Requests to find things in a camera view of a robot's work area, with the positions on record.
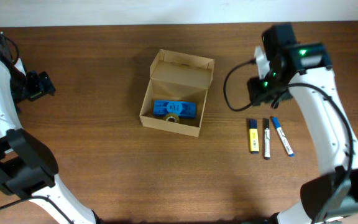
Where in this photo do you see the yellow adhesive tape roll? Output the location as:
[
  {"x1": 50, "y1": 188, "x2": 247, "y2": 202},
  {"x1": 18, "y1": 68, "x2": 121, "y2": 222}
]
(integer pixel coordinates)
[{"x1": 163, "y1": 113, "x2": 180, "y2": 123}]

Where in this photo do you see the yellow highlighter black cap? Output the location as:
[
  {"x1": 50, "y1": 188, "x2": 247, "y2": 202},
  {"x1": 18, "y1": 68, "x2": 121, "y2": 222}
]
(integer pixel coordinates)
[{"x1": 249, "y1": 119, "x2": 259, "y2": 154}]

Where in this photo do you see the brown cardboard box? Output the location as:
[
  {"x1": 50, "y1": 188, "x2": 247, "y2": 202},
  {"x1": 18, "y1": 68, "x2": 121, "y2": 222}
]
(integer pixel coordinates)
[{"x1": 139, "y1": 50, "x2": 214, "y2": 137}]

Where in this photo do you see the black cap whiteboard marker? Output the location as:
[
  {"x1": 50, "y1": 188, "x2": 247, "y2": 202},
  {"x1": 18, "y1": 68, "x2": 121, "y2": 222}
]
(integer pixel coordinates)
[{"x1": 263, "y1": 118, "x2": 270, "y2": 160}]

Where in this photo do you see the blue plastic tape dispenser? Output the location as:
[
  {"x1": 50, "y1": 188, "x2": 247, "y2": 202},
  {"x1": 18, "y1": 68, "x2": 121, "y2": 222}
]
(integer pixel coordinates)
[{"x1": 152, "y1": 100, "x2": 196, "y2": 119}]

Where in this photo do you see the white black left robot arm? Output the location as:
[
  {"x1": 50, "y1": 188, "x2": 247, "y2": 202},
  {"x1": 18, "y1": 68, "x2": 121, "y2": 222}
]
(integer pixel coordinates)
[{"x1": 0, "y1": 32, "x2": 102, "y2": 224}]

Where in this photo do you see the blue cap whiteboard marker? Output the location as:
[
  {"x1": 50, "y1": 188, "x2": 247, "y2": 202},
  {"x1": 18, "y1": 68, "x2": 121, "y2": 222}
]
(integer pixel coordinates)
[{"x1": 271, "y1": 116, "x2": 295, "y2": 157}]

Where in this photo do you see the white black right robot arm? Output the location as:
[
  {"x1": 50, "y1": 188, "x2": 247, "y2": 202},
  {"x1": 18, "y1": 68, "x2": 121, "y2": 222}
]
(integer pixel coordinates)
[{"x1": 247, "y1": 24, "x2": 358, "y2": 223}]

